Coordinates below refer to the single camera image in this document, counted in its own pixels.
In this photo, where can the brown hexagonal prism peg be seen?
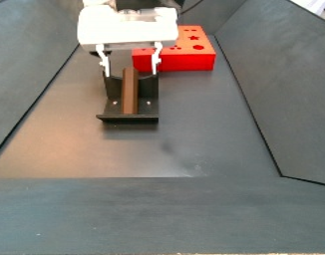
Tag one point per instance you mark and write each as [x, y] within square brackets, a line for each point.
[130, 91]

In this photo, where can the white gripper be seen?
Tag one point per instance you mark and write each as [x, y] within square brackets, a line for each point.
[128, 29]

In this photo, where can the red foam shape-sorting block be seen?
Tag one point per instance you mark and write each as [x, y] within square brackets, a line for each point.
[192, 53]

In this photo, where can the dark grey cradle stand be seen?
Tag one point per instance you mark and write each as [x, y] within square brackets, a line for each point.
[148, 112]

